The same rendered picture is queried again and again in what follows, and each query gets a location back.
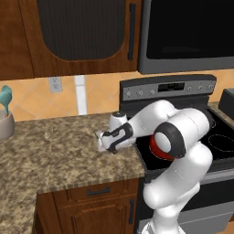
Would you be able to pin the plain wooden cupboard door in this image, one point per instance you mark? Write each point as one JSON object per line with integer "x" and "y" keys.
{"x": 13, "y": 36}

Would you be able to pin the white vertical wall strip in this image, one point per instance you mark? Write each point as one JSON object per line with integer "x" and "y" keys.
{"x": 81, "y": 94}

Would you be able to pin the wooden drawer front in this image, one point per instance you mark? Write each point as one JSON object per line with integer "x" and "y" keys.
{"x": 122, "y": 190}

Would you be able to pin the red cooking pot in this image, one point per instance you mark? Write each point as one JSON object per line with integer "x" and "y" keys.
{"x": 155, "y": 151}

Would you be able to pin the grey wall socket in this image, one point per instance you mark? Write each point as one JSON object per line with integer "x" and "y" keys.
{"x": 55, "y": 84}

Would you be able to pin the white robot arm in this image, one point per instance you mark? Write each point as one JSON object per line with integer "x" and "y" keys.
{"x": 182, "y": 170}

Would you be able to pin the black microwave oven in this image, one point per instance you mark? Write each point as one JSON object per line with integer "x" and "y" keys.
{"x": 189, "y": 30}

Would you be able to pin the grey utensil holder pot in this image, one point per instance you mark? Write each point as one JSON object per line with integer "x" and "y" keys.
{"x": 6, "y": 126}

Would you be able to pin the black toaster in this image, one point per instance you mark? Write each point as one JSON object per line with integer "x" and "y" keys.
{"x": 228, "y": 103}

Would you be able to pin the teal spatula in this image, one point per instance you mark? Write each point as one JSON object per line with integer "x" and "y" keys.
{"x": 6, "y": 96}

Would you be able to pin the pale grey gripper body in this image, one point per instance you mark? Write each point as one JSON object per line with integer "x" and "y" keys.
{"x": 99, "y": 140}

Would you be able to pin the black stove with oven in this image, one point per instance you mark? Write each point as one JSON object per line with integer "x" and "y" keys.
{"x": 170, "y": 88}

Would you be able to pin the wooden base cupboard door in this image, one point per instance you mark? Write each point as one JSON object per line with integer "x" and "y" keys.
{"x": 97, "y": 218}

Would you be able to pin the wooden cupboard door dark glass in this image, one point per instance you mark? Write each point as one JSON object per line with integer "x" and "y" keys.
{"x": 82, "y": 30}

